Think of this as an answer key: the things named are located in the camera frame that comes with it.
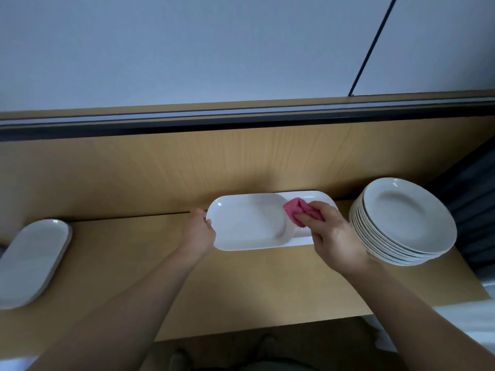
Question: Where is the person's right hand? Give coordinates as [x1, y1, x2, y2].
[294, 200, 374, 277]

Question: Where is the person's left hand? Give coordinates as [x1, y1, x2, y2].
[178, 208, 218, 261]

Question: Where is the stack of white rectangular plates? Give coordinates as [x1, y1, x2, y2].
[288, 191, 339, 248]

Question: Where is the pink cleaning cloth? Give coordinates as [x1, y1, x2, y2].
[282, 197, 324, 228]

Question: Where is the white glossy rectangular plate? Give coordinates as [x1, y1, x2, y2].
[0, 219, 73, 311]
[206, 193, 314, 252]

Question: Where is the stack of white round plates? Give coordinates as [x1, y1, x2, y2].
[349, 177, 458, 266]

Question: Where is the person's left forearm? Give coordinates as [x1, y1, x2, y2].
[27, 251, 204, 371]

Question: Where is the person's right forearm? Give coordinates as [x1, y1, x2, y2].
[340, 255, 495, 371]

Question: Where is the grey curtain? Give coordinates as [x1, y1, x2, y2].
[429, 139, 495, 283]

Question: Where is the white bed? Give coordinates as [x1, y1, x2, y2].
[0, 355, 40, 371]

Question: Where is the black wall rail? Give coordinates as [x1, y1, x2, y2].
[0, 96, 495, 142]

